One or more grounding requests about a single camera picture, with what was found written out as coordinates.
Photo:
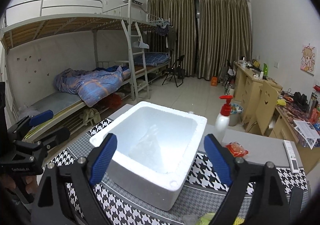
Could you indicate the white remote control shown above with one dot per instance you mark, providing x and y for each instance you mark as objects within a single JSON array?
[{"x": 291, "y": 156}]

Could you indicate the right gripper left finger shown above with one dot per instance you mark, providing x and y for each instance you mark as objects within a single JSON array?
[{"x": 52, "y": 204}]

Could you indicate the printed paper sheet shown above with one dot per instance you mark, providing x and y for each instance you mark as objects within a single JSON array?
[{"x": 307, "y": 131}]

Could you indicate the cartoon girl wall picture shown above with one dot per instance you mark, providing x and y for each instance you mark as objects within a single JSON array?
[{"x": 308, "y": 59}]

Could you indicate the metal bunk bed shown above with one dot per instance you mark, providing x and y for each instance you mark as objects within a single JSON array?
[{"x": 35, "y": 50}]

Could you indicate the toiletry bottles cluster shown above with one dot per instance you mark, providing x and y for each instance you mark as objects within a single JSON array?
[{"x": 313, "y": 105}]

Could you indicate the left human hand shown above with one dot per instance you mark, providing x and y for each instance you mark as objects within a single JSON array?
[{"x": 24, "y": 187}]

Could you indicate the white foam box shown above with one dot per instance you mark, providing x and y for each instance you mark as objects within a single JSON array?
[{"x": 179, "y": 137}]

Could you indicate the wooden smiley chair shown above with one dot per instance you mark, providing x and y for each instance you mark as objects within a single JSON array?
[{"x": 265, "y": 109}]

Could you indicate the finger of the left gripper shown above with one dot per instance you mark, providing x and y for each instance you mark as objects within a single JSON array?
[
  {"x": 55, "y": 137},
  {"x": 23, "y": 126}
]

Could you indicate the white tissue sheet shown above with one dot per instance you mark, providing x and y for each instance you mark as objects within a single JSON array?
[{"x": 147, "y": 151}]

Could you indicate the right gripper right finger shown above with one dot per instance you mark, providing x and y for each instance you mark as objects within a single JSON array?
[{"x": 268, "y": 204}]

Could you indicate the olive window curtains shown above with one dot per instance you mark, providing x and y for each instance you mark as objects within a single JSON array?
[{"x": 208, "y": 33}]

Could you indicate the houndstooth table runner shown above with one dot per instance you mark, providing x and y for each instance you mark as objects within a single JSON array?
[{"x": 202, "y": 191}]

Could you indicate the yellow foam fruit net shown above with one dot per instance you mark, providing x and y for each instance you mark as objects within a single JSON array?
[{"x": 238, "y": 221}]

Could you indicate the blue plaid quilt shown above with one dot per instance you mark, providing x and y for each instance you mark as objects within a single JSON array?
[{"x": 91, "y": 86}]

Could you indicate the wooden desk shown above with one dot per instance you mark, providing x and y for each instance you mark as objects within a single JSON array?
[{"x": 247, "y": 93}]

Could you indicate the orange snack packet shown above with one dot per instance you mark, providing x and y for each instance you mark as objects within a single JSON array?
[{"x": 236, "y": 149}]

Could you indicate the white lotion pump bottle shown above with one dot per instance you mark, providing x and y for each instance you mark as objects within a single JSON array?
[{"x": 222, "y": 120}]

